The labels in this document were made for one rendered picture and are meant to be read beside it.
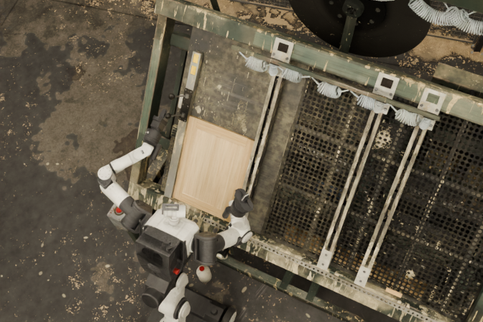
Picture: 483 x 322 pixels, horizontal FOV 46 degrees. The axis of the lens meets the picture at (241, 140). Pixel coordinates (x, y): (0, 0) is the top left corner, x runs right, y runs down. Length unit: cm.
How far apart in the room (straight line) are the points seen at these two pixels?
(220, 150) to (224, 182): 20
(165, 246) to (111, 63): 281
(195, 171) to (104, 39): 250
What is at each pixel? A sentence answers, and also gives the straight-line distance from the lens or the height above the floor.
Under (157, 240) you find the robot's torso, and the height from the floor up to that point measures 140.
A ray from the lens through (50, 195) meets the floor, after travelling 493.
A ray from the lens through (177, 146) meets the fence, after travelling 345.
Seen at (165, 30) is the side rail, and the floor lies 168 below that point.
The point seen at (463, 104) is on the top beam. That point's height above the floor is 184.
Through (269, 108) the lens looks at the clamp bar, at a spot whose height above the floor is 154.
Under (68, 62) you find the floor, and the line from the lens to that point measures 561.
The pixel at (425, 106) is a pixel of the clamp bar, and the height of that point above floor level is 180.
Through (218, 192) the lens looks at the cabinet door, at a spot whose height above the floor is 101.
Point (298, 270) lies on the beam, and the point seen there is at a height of 84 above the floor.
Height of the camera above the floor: 415
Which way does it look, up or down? 60 degrees down
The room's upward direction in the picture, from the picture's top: 8 degrees counter-clockwise
